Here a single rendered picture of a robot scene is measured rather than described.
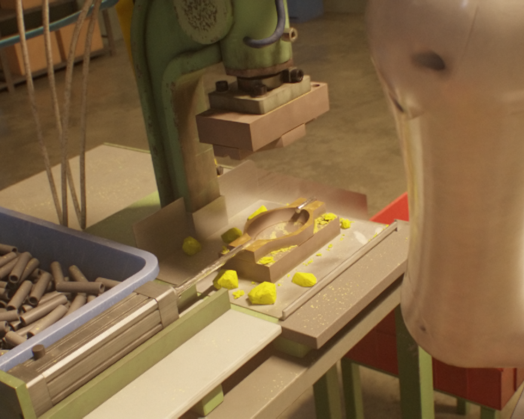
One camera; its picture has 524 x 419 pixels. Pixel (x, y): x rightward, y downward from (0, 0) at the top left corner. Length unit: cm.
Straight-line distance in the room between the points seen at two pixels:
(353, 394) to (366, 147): 262
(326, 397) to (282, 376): 70
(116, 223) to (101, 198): 24
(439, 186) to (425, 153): 4
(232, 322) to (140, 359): 13
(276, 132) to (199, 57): 15
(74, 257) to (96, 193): 39
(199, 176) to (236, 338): 31
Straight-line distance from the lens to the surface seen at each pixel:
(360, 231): 119
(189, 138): 117
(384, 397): 248
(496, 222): 57
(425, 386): 131
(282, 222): 118
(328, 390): 167
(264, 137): 101
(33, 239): 130
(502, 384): 154
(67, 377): 90
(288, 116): 104
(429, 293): 70
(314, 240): 114
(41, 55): 677
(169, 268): 116
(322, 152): 428
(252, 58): 101
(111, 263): 116
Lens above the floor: 154
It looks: 25 degrees down
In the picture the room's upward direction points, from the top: 8 degrees counter-clockwise
